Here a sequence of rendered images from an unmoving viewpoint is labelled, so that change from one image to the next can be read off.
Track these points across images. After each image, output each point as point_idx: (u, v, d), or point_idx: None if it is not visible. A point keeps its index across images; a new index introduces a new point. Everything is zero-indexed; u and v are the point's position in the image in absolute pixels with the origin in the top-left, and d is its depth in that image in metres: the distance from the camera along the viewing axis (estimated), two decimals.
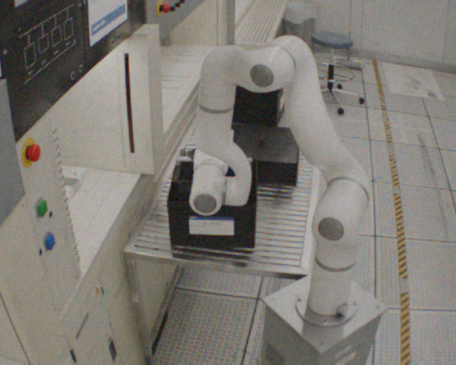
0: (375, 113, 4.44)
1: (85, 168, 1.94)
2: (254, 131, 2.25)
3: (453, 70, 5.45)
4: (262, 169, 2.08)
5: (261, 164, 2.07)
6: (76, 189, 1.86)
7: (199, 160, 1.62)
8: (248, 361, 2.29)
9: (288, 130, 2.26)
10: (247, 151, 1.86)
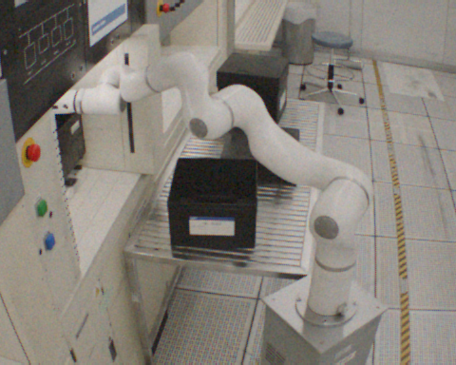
0: (375, 113, 4.44)
1: (85, 168, 1.94)
2: None
3: (453, 70, 5.45)
4: (262, 169, 2.08)
5: (261, 164, 2.07)
6: (76, 189, 1.86)
7: (67, 99, 1.65)
8: (248, 361, 2.29)
9: (288, 130, 2.26)
10: None
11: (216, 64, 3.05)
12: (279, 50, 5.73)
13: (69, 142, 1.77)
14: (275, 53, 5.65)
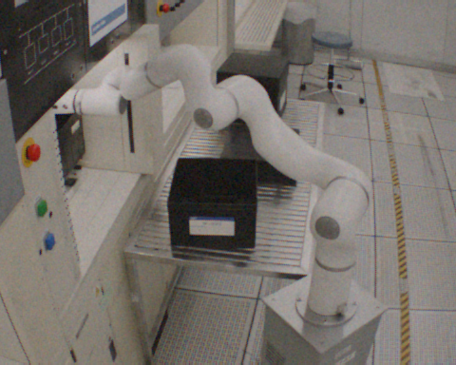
0: (375, 113, 4.44)
1: (85, 168, 1.94)
2: None
3: (453, 70, 5.45)
4: (262, 169, 2.08)
5: (261, 164, 2.07)
6: (76, 189, 1.86)
7: (67, 99, 1.63)
8: (248, 361, 2.29)
9: None
10: None
11: (216, 64, 3.05)
12: (279, 50, 5.73)
13: (69, 142, 1.75)
14: (275, 53, 5.65)
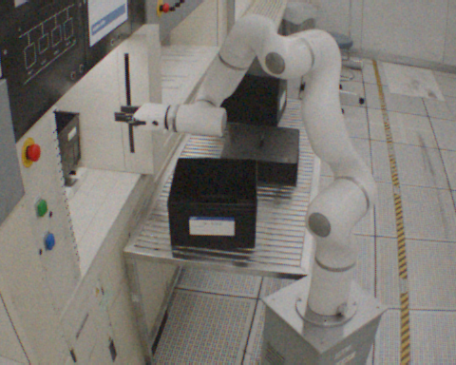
0: (375, 113, 4.44)
1: (85, 168, 1.94)
2: (254, 131, 2.25)
3: (453, 70, 5.45)
4: (262, 169, 2.08)
5: (261, 164, 2.07)
6: (76, 189, 1.86)
7: (158, 114, 1.59)
8: (248, 361, 2.29)
9: (288, 130, 2.26)
10: None
11: None
12: None
13: (66, 148, 1.77)
14: None
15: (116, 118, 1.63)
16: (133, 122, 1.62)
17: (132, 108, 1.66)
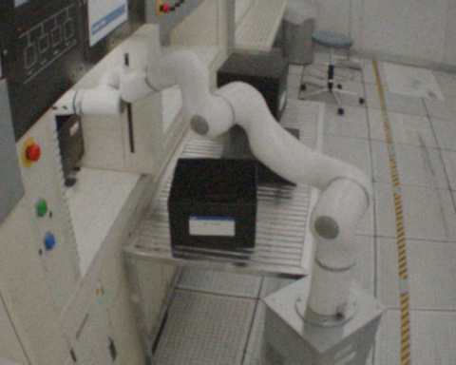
0: (375, 113, 4.44)
1: (85, 168, 1.94)
2: None
3: (453, 70, 5.45)
4: (262, 169, 2.08)
5: (261, 164, 2.07)
6: (76, 189, 1.86)
7: (67, 100, 1.64)
8: (248, 361, 2.29)
9: (288, 130, 2.26)
10: None
11: (216, 64, 3.05)
12: (279, 50, 5.73)
13: (68, 144, 1.76)
14: (275, 53, 5.65)
15: None
16: None
17: None
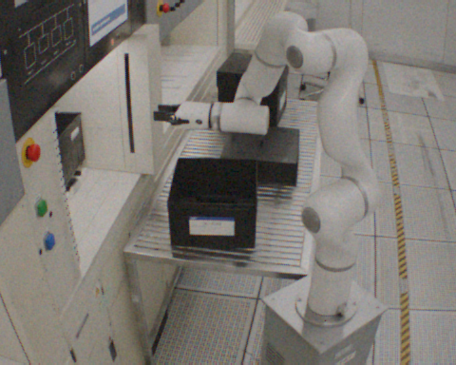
0: (375, 113, 4.44)
1: (85, 168, 1.94)
2: None
3: (453, 70, 5.45)
4: (262, 169, 2.08)
5: (261, 164, 2.07)
6: (76, 189, 1.86)
7: (201, 113, 1.59)
8: (248, 361, 2.29)
9: (288, 130, 2.26)
10: None
11: (216, 64, 3.05)
12: None
13: (69, 148, 1.77)
14: None
15: (155, 117, 1.62)
16: None
17: (171, 107, 1.66)
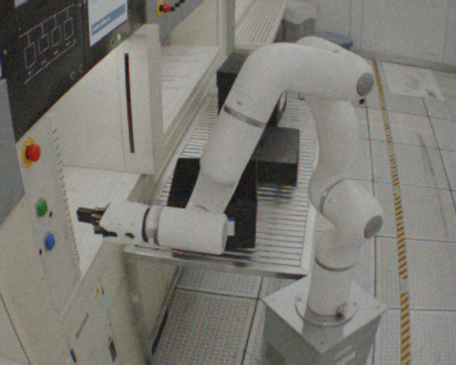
0: (375, 113, 4.44)
1: None
2: None
3: (453, 70, 5.45)
4: (262, 169, 2.08)
5: (261, 164, 2.07)
6: None
7: (133, 223, 1.13)
8: (248, 361, 2.29)
9: (288, 130, 2.26)
10: None
11: (216, 64, 3.05)
12: None
13: None
14: None
15: (79, 219, 1.18)
16: (100, 226, 1.17)
17: (94, 212, 1.18)
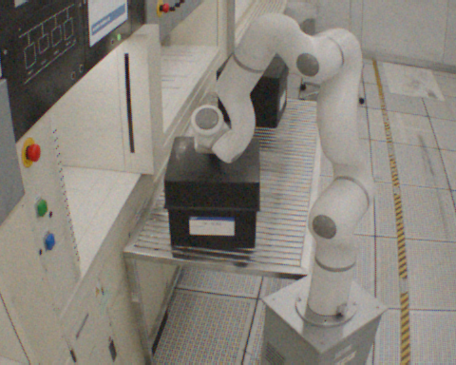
0: (375, 113, 4.44)
1: None
2: None
3: (453, 70, 5.45)
4: (216, 192, 1.67)
5: (215, 186, 1.66)
6: None
7: None
8: (248, 361, 2.29)
9: None
10: None
11: (216, 64, 3.05)
12: None
13: None
14: None
15: None
16: None
17: (210, 152, 1.73)
